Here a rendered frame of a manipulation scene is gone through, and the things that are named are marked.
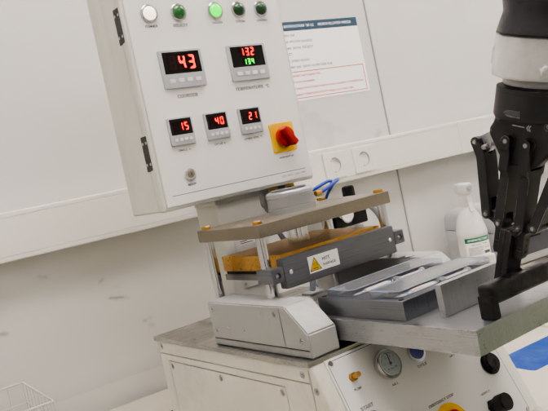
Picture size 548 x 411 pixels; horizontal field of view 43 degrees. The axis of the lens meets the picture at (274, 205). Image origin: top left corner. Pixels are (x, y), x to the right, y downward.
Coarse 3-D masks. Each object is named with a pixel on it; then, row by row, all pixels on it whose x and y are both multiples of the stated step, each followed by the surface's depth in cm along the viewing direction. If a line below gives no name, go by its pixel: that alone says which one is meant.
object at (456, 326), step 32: (448, 288) 84; (544, 288) 87; (352, 320) 92; (384, 320) 88; (416, 320) 85; (448, 320) 82; (480, 320) 79; (512, 320) 79; (544, 320) 83; (448, 352) 79; (480, 352) 76
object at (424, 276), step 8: (440, 264) 99; (448, 264) 98; (456, 264) 97; (464, 264) 95; (424, 272) 96; (432, 272) 94; (440, 272) 93; (400, 280) 94; (408, 280) 93; (416, 280) 92; (424, 280) 91; (376, 288) 92; (384, 288) 91; (392, 288) 90; (400, 288) 89
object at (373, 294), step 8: (472, 264) 95; (480, 264) 96; (448, 272) 92; (456, 272) 93; (464, 272) 94; (432, 280) 90; (440, 280) 91; (408, 288) 88; (416, 288) 88; (424, 288) 89; (376, 296) 90; (384, 296) 89; (392, 296) 87; (400, 296) 87
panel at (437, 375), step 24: (336, 360) 93; (360, 360) 94; (408, 360) 98; (432, 360) 100; (456, 360) 102; (480, 360) 104; (336, 384) 91; (360, 384) 93; (384, 384) 94; (408, 384) 96; (432, 384) 98; (456, 384) 100; (480, 384) 102; (504, 384) 104; (360, 408) 91; (384, 408) 92; (408, 408) 94; (432, 408) 96; (456, 408) 98; (480, 408) 100; (528, 408) 103
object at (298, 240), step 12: (300, 228) 114; (336, 228) 123; (348, 228) 119; (360, 228) 115; (372, 228) 114; (288, 240) 116; (300, 240) 114; (312, 240) 113; (324, 240) 110; (336, 240) 110; (240, 252) 118; (252, 252) 114; (276, 252) 107; (288, 252) 104; (228, 264) 116; (240, 264) 113; (252, 264) 110; (228, 276) 116; (240, 276) 113; (252, 276) 110
